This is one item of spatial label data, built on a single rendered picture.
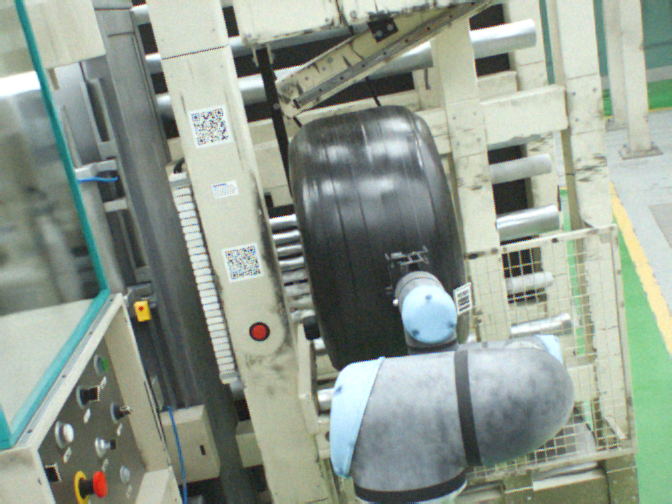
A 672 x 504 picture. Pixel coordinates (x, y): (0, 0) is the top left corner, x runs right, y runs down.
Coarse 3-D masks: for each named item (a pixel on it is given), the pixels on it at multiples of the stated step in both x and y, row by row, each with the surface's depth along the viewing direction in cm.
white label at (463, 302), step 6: (462, 288) 154; (468, 288) 155; (456, 294) 154; (462, 294) 154; (468, 294) 155; (456, 300) 154; (462, 300) 155; (468, 300) 156; (456, 306) 155; (462, 306) 156; (468, 306) 156; (456, 312) 156; (462, 312) 156
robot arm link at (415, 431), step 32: (448, 352) 82; (352, 384) 81; (384, 384) 80; (416, 384) 79; (448, 384) 78; (352, 416) 79; (384, 416) 78; (416, 416) 78; (448, 416) 77; (352, 448) 79; (384, 448) 78; (416, 448) 78; (448, 448) 78; (384, 480) 79; (416, 480) 78; (448, 480) 79
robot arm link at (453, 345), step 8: (456, 336) 120; (448, 344) 118; (456, 344) 119; (464, 344) 121; (472, 344) 120; (480, 344) 119; (408, 352) 121; (416, 352) 119; (424, 352) 118; (432, 352) 117; (440, 352) 117
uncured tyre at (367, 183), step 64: (320, 128) 164; (384, 128) 160; (320, 192) 153; (384, 192) 151; (448, 192) 154; (320, 256) 152; (384, 256) 150; (448, 256) 152; (320, 320) 157; (384, 320) 154
